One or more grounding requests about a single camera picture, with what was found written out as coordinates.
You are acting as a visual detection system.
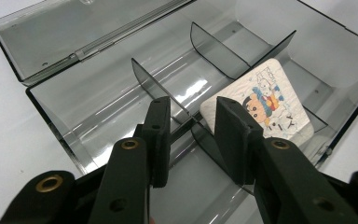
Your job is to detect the white cartoon print coaster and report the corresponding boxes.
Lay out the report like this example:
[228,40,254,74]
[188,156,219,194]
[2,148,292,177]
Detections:
[199,57,316,147]

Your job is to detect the white table cover sheet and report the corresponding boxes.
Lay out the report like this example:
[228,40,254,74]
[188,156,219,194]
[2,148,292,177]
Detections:
[0,0,358,224]

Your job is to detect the clear grey compartment box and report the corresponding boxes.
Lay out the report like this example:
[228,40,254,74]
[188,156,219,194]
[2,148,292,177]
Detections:
[0,0,358,224]

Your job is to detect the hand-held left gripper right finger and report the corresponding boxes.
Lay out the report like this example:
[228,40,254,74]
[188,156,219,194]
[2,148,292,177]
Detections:
[213,95,358,224]

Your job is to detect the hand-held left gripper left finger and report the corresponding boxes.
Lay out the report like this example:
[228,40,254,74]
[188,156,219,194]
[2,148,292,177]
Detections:
[88,95,172,224]

